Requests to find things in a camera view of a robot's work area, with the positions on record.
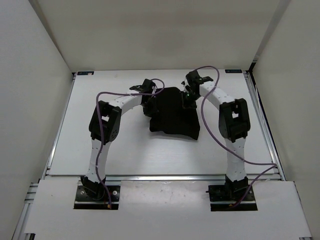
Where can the blue corner label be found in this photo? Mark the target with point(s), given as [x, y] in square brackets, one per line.
[233, 71]
[85, 73]

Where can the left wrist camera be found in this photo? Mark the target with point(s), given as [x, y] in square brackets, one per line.
[147, 87]

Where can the black skirt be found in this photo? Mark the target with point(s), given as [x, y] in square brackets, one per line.
[171, 118]

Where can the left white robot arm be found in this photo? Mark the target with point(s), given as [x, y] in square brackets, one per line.
[105, 122]

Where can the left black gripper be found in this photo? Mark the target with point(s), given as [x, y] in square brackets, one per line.
[152, 111]

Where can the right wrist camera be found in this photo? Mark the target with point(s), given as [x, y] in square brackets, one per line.
[193, 78]

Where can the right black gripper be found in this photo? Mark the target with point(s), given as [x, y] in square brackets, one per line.
[185, 104]

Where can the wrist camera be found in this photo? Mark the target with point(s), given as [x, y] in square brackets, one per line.
[147, 87]
[193, 78]

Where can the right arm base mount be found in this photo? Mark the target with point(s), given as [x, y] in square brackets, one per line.
[237, 196]

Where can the right blue corner label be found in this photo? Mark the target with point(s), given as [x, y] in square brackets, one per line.
[233, 71]

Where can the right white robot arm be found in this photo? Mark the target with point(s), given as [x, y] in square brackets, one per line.
[233, 119]

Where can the left blue corner label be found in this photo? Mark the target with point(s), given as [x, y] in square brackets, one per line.
[85, 73]

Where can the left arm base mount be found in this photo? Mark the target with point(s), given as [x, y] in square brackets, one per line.
[93, 196]

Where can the aluminium front rail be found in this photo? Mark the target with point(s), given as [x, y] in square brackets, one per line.
[203, 177]

